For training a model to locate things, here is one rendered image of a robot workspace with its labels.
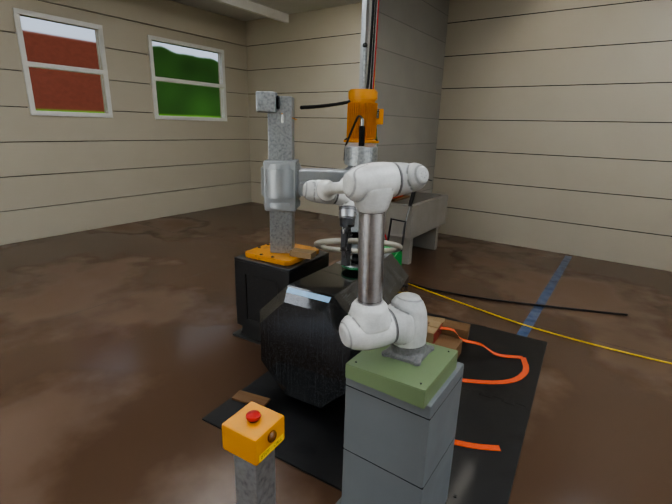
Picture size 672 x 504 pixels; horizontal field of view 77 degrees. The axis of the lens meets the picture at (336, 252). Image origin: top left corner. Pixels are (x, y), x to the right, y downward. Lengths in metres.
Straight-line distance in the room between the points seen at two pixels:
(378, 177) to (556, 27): 6.23
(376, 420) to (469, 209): 6.14
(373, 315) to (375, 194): 0.48
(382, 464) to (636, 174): 6.06
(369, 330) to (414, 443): 0.51
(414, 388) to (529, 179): 6.04
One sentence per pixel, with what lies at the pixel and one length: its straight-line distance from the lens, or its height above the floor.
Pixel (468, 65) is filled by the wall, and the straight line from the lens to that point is 7.81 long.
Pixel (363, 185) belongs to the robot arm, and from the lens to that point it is 1.51.
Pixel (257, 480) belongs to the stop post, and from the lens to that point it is 1.29.
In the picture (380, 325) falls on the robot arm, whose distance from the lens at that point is 1.72.
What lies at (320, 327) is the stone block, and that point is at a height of 0.65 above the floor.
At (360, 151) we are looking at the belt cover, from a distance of 2.79.
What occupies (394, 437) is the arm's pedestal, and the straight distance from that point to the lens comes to 1.96.
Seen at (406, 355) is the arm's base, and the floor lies 0.91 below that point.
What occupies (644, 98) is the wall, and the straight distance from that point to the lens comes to 7.34.
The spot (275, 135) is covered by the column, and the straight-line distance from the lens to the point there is 3.51.
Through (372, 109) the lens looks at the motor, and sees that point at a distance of 3.50.
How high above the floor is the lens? 1.84
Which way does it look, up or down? 17 degrees down
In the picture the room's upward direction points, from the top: 1 degrees clockwise
